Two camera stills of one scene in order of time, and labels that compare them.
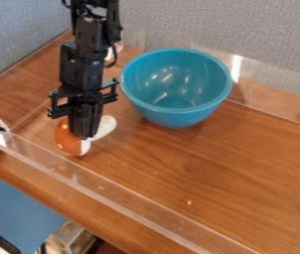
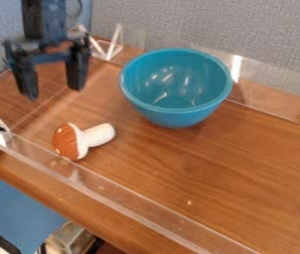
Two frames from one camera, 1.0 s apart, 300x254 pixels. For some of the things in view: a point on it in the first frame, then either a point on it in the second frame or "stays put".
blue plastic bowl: (177, 85) stays put
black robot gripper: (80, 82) -> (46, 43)
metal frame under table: (72, 239) stays put
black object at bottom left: (12, 249) stays put
